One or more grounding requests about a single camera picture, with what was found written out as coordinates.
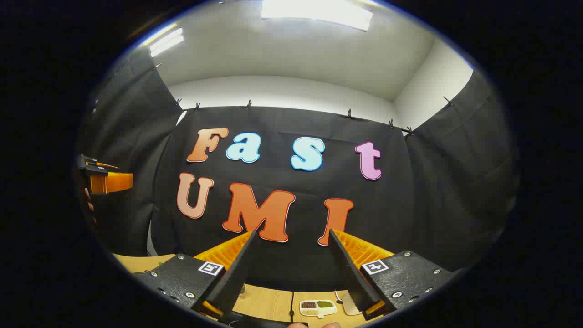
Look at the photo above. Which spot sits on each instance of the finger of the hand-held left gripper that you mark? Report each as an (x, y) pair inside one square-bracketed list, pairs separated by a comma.
[(107, 165), (111, 182)]

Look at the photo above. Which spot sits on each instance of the white divided bean dish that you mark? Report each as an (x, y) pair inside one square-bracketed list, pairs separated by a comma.
[(318, 308)]

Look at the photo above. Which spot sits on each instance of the ceiling light panel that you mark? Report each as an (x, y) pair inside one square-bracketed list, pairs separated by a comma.
[(316, 11), (166, 42)]

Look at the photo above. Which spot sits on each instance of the row of black cloth clips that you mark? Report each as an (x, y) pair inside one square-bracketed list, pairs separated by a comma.
[(349, 114)]

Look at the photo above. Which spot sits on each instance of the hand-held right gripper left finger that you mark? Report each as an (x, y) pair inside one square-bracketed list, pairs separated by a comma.
[(232, 278)]

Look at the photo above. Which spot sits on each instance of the black backdrop cloth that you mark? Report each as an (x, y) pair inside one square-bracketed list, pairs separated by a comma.
[(432, 191)]

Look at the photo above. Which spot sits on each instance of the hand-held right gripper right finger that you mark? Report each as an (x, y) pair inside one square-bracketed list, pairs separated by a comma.
[(353, 278)]

